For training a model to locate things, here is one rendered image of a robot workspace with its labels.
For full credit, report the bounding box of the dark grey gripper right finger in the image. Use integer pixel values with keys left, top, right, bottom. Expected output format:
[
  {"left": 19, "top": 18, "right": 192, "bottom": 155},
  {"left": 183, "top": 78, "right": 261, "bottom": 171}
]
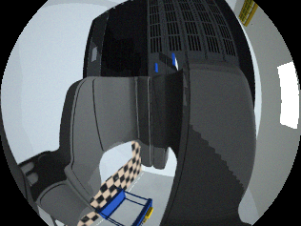
[{"left": 150, "top": 58, "right": 256, "bottom": 226}]

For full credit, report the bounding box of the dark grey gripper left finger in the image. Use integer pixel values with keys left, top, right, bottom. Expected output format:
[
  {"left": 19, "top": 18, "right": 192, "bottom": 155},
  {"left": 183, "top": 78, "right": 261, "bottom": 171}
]
[{"left": 18, "top": 76, "right": 152, "bottom": 226}]

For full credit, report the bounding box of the black server rack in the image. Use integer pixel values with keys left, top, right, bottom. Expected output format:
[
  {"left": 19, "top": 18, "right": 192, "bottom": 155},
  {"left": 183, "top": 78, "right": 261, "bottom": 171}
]
[{"left": 83, "top": 0, "right": 255, "bottom": 107}]

